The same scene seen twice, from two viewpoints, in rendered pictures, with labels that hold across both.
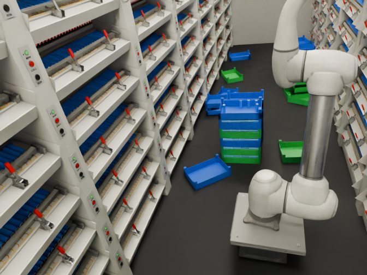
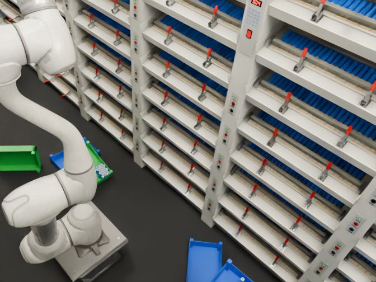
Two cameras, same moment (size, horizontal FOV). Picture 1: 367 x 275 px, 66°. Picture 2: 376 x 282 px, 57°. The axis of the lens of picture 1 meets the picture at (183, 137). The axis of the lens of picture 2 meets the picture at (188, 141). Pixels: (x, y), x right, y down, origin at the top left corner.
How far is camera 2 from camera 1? 2.15 m
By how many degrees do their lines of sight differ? 79
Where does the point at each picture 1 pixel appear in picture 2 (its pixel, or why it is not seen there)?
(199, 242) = (131, 214)
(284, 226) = not seen: hidden behind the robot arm
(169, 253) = (139, 192)
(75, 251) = (124, 99)
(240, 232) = not seen: hidden behind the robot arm
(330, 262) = not seen: outside the picture
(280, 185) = (67, 217)
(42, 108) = (132, 29)
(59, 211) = (126, 76)
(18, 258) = (108, 62)
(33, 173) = (123, 47)
